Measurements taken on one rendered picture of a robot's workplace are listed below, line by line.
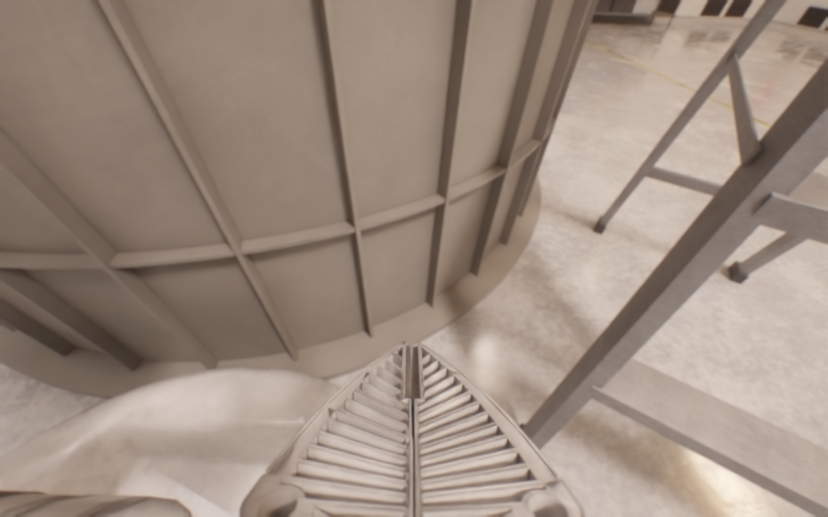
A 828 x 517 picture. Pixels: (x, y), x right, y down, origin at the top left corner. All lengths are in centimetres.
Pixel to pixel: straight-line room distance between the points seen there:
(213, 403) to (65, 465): 14
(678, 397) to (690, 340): 58
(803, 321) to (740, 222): 109
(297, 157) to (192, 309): 40
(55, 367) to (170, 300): 47
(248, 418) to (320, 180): 34
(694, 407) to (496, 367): 41
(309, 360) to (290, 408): 41
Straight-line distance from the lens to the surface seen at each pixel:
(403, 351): 17
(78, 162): 57
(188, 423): 49
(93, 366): 110
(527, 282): 107
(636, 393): 59
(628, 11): 682
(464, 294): 94
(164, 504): 23
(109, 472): 56
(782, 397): 125
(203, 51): 46
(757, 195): 44
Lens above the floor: 76
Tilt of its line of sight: 46 degrees down
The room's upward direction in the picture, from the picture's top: 3 degrees clockwise
